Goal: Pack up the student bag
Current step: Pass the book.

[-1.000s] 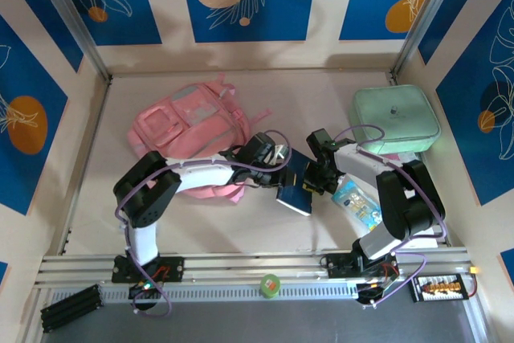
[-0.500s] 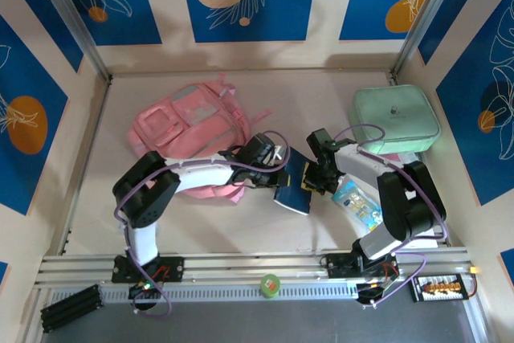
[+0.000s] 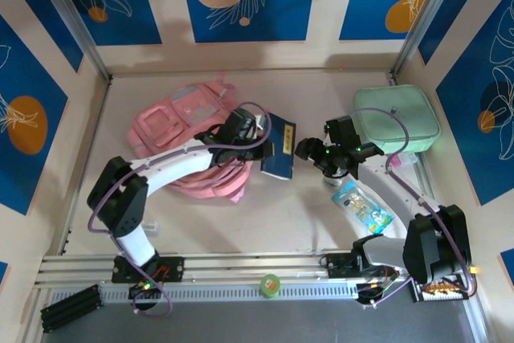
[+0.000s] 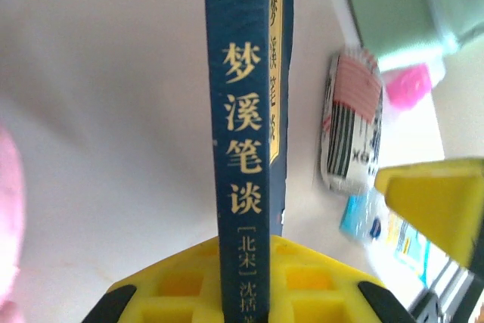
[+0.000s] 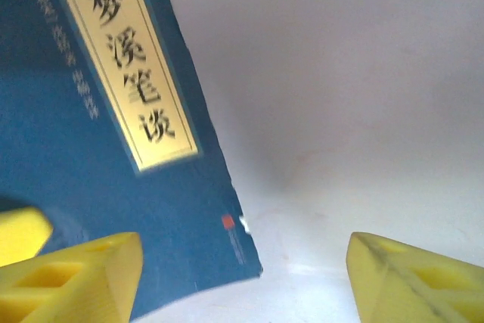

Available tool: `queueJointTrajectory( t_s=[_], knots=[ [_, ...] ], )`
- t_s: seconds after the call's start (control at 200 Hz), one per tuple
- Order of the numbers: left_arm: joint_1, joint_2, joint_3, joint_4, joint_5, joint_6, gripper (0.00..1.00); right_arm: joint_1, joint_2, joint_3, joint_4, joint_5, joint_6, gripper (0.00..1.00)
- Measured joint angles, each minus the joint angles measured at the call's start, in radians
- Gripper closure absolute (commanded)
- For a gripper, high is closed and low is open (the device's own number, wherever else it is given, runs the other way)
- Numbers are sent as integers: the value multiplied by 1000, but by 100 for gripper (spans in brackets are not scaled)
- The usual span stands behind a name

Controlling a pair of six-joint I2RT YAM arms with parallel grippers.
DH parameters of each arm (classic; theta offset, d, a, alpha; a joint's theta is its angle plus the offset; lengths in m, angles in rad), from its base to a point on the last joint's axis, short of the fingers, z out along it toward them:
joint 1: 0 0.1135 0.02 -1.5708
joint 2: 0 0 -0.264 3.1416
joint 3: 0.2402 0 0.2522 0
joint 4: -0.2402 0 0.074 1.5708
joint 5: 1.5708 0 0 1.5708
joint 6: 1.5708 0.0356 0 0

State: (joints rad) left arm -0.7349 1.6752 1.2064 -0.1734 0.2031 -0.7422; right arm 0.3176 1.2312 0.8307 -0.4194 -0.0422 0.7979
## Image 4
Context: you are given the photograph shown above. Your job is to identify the aluminium extrusion rail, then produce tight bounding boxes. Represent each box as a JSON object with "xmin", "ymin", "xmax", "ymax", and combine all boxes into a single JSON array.
[{"xmin": 410, "ymin": 258, "xmax": 484, "ymax": 323}]

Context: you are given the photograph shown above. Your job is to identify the pink eraser in clear box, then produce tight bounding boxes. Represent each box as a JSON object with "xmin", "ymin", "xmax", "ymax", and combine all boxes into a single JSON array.
[{"xmin": 377, "ymin": 58, "xmax": 449, "ymax": 110}]

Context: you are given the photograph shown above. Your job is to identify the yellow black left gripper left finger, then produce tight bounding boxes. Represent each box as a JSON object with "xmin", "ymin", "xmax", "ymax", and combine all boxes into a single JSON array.
[{"xmin": 81, "ymin": 237, "xmax": 225, "ymax": 323}]

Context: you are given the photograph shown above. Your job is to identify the pink student backpack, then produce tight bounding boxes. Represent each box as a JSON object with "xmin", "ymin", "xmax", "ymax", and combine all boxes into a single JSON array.
[{"xmin": 0, "ymin": 124, "xmax": 28, "ymax": 293}]

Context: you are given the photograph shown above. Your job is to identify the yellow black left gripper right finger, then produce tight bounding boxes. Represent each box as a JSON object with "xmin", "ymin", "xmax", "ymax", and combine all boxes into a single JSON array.
[{"xmin": 268, "ymin": 234, "xmax": 414, "ymax": 323}]

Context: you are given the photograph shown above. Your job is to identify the light blue snack pouch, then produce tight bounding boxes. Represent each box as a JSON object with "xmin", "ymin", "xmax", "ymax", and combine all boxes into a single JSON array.
[{"xmin": 339, "ymin": 186, "xmax": 433, "ymax": 287}]

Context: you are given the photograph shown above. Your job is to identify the striped white pouch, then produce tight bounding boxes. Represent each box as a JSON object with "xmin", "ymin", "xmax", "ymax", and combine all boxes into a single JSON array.
[{"xmin": 320, "ymin": 45, "xmax": 385, "ymax": 196}]

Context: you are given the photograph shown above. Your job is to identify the dark blue book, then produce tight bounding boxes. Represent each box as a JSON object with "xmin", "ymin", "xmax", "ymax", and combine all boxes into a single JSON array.
[{"xmin": 202, "ymin": 0, "xmax": 296, "ymax": 323}]

